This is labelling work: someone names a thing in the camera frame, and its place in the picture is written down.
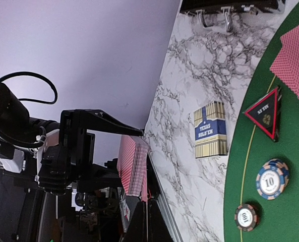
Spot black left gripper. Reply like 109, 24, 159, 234
38, 109, 144, 196

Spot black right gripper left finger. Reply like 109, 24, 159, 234
122, 202, 148, 242

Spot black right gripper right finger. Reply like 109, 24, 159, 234
149, 199, 173, 242

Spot red playing card deck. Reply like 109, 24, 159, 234
117, 135, 149, 202

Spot red chip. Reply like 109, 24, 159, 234
234, 202, 260, 232

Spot chip stack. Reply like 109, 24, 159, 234
256, 158, 290, 200

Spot triangular all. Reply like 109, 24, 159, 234
243, 86, 282, 142

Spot dealt cards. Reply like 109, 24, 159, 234
270, 25, 299, 99

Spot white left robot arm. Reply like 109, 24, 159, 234
0, 109, 144, 219

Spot blue texas holdem card box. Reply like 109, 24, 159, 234
194, 101, 227, 158

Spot round green poker mat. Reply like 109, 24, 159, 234
224, 2, 299, 241

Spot black poker chip case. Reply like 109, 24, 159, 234
180, 0, 286, 32

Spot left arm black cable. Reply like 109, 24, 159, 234
0, 71, 57, 104

